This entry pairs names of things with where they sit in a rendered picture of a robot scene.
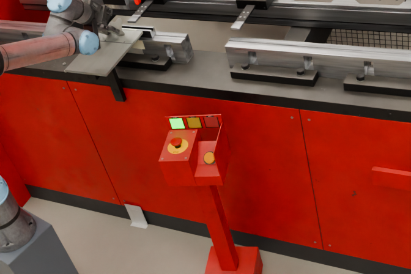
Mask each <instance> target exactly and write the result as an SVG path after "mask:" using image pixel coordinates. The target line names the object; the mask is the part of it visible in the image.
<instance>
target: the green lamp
mask: <svg viewBox="0 0 411 274"><path fill-rule="evenodd" d="M169 120H170V123H171V126H172V129H174V128H185V127H184V125H183V121H182V119H169Z"/></svg>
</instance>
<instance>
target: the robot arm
mask: <svg viewBox="0 0 411 274"><path fill-rule="evenodd" d="M47 7H48V8H49V9H50V10H51V12H50V16H49V19H48V21H47V24H46V27H45V30H44V33H43V34H42V35H43V36H42V37H37V38H34V39H28V40H22V41H19V42H13V43H7V44H4V45H0V76H1V75H2V74H3V73H4V71H8V70H12V69H17V68H20V67H25V66H28V65H33V64H38V63H41V62H46V61H50V60H53V59H59V58H62V57H66V56H71V55H74V54H83V55H92V54H94V53H95V52H96V51H97V50H99V49H100V48H101V47H100V39H99V35H98V33H101V34H104V35H109V34H110V33H113V34H116V35H119V36H123V35H125V33H124V32H123V31H122V20H121V19H120V18H118V19H117V20H116V21H115V22H112V21H110V22H109V18H110V15H111V16H112V14H113V9H111V8H109V7H107V6H105V5H100V4H98V3H96V2H94V1H92V0H47ZM107 8H108V9H107ZM72 20H73V21H75V22H77V23H80V24H82V25H83V29H80V28H76V27H73V26H71V24H72ZM108 22H109V25H108ZM35 230H36V223H35V221H34V219H33V217H32V216H31V215H30V214H29V213H27V212H26V211H25V210H23V209H22V208H21V207H20V206H19V205H18V203H17V201H16V200H15V198H14V196H13V194H12V193H11V191H10V189H9V188H8V185H7V183H6V181H5V180H4V179H3V178H2V177H1V175H0V253H8V252H12V251H15V250H17V249H19V248H21V247H22V246H24V245H25V244H27V243H28V241H30V239H32V237H33V235H34V233H35Z"/></svg>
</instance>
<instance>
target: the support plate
mask: <svg viewBox="0 0 411 274"><path fill-rule="evenodd" d="M122 31H123V32H124V33H125V35H123V36H119V35H116V34H113V33H110V34H109V35H104V34H101V33H98V35H99V39H100V41H105V40H106V41H108V42H100V47H101V48H100V49H99V50H97V51H96V52H95V53H94V54H92V55H83V54H79V55H78V56H77V57H76V58H75V59H74V60H73V61H72V62H71V64H70V65H69V66H68V67H67V68H66V69H65V72H71V73H81V74H87V75H97V76H108V74H109V73H110V72H111V71H112V69H113V68H114V67H115V66H116V65H117V64H118V62H119V61H120V60H121V59H122V58H123V57H124V56H125V54H126V53H127V52H128V51H129V49H130V48H131V47H132V46H133V45H134V44H135V42H136V41H137V40H138V39H139V38H140V37H141V36H142V34H143V31H131V30H123V29H122ZM114 42H122V43H114ZM127 43H132V44H127Z"/></svg>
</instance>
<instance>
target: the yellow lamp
mask: <svg viewBox="0 0 411 274"><path fill-rule="evenodd" d="M187 122H188V126H189V128H202V126H201V123H200V120H199V118H198V117H197V118H187Z"/></svg>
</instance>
